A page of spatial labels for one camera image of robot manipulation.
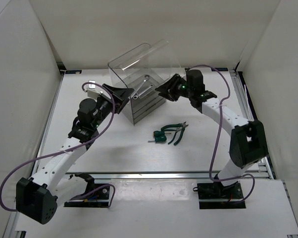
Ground clear plastic drawer organizer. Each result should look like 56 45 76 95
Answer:
107 40 185 125

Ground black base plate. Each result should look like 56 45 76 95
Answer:
64 182 116 208
193 182 246 210

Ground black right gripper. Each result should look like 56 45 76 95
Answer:
156 73 194 102

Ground large green cutting pliers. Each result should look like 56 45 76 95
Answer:
160 121 188 146

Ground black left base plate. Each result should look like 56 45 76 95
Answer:
64 182 116 208

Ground small green cutting pliers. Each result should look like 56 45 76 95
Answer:
165 129 181 145

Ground large silver ratchet wrench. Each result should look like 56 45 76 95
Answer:
134 74 150 95

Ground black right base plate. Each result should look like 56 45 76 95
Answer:
193 182 246 210

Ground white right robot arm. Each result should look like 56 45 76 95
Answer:
156 69 268 198

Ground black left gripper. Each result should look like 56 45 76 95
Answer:
92 84 134 128

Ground aluminium frame rail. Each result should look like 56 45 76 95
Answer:
35 171 273 179

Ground green stubby phillips screwdriver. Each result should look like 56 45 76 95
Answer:
153 130 170 137

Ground small silver ratchet wrench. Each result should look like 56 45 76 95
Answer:
131 84 153 100

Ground green stubby flat screwdriver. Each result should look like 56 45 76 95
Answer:
148 135 167 143

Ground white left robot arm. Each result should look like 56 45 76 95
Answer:
16 84 135 225

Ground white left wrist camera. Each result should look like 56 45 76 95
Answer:
87 80 103 100

